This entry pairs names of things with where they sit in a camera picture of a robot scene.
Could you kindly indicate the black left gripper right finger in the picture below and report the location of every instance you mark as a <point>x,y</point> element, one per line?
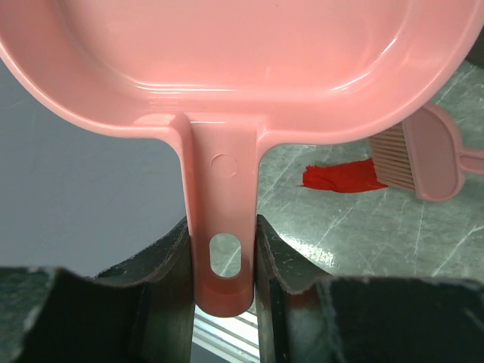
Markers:
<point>305,314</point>

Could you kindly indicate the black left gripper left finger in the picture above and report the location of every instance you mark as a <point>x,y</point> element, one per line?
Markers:
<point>140,310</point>

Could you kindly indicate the red paper scrap strip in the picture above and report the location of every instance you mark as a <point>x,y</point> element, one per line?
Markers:
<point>347,178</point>

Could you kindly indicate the pink plastic brush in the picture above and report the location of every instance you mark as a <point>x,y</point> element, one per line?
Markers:
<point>425,154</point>

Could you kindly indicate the pink plastic dustpan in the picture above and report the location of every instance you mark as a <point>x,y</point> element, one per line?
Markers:
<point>222,82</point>

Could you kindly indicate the brown plastic waste bin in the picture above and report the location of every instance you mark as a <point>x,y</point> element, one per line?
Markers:
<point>476,53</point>

